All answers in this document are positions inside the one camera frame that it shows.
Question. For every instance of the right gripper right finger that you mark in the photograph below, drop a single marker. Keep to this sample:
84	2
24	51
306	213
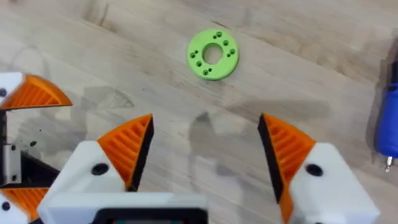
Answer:
323	186

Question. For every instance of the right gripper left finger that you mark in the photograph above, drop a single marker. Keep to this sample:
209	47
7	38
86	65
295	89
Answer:
124	149

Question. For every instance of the blue electric screwdriver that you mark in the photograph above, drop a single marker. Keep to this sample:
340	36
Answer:
389	124

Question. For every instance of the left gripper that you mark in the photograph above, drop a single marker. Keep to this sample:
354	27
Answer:
28	174

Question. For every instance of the green disc with holes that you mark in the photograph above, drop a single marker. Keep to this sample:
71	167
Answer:
224	67

